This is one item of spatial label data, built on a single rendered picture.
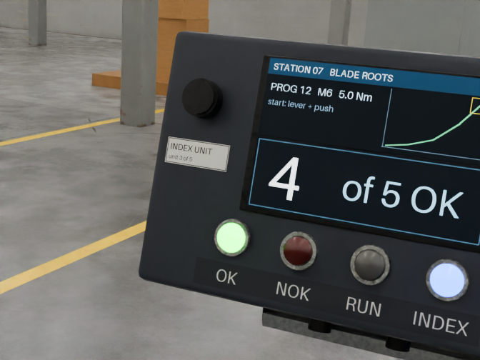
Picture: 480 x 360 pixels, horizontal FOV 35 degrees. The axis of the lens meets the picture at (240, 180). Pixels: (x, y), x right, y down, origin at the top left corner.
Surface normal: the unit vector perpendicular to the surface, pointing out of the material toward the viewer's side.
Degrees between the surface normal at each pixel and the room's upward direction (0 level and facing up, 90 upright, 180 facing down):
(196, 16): 90
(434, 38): 90
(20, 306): 0
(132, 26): 90
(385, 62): 75
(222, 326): 0
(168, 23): 90
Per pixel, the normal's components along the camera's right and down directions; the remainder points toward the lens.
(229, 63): -0.36, -0.05
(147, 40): 0.88, 0.17
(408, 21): -0.47, 0.19
